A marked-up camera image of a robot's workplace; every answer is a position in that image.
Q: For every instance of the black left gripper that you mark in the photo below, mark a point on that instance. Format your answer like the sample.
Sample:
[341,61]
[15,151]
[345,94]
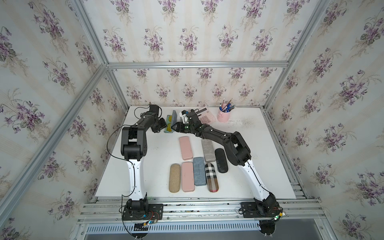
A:
[162,125]

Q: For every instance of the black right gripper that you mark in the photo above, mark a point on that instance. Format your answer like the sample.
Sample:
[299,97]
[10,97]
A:
[178,127]

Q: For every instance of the grey case yellow lining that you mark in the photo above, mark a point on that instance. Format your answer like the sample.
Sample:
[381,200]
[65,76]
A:
[174,113]

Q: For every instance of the grey glasses case red glasses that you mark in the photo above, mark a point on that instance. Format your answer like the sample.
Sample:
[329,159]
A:
[208,150]

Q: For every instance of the pink case white glasses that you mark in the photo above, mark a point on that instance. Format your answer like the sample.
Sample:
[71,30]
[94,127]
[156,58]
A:
[186,148]

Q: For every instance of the black tan glasses case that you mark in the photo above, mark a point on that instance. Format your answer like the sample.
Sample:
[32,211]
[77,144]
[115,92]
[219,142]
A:
[221,160]

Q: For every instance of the plaid glasses case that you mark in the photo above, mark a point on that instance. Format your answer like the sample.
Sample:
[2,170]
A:
[211,177]

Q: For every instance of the teal glasses case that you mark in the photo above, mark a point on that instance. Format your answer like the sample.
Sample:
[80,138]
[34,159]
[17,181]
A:
[199,171]

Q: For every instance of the beige glasses case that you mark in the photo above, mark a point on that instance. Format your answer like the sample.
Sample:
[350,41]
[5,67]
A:
[175,178]

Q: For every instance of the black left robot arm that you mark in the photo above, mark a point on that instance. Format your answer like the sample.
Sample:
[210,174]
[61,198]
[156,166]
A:
[134,148]

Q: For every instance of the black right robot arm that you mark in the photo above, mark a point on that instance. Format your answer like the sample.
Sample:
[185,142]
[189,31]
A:
[239,154]

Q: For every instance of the yellow sunglasses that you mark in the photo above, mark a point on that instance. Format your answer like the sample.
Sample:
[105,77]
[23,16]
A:
[170,122]

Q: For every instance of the pink calculator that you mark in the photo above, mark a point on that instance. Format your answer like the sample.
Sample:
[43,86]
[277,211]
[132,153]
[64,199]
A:
[205,116]

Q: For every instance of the pink pen cup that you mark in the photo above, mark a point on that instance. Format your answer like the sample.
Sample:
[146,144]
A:
[223,117]

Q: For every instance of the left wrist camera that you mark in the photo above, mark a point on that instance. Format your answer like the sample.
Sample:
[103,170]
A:
[154,109]

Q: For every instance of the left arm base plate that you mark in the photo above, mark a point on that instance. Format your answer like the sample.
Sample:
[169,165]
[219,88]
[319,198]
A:
[150,212]

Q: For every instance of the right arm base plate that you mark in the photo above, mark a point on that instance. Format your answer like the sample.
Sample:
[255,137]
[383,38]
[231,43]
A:
[259,210]

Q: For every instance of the aluminium rail frame front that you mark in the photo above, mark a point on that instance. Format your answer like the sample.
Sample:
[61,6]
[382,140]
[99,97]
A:
[195,215]

